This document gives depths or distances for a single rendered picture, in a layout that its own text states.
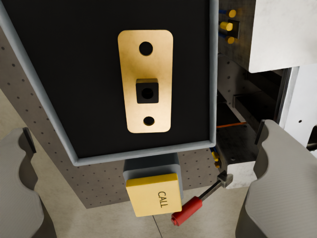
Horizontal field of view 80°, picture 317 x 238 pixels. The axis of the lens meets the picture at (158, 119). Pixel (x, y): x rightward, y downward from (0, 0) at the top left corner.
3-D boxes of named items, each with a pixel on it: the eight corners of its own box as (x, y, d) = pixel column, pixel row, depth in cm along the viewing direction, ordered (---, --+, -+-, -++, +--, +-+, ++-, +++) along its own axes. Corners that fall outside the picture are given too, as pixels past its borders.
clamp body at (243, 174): (215, 102, 69) (271, 184, 38) (182, 106, 69) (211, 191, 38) (215, 83, 65) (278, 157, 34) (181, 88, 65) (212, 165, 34)
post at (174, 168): (163, 84, 64) (186, 200, 26) (141, 88, 64) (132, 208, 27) (160, 61, 60) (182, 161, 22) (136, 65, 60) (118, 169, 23)
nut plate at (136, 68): (170, 130, 18) (171, 137, 16) (128, 131, 17) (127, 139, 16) (172, 29, 13) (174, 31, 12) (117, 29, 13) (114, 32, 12)
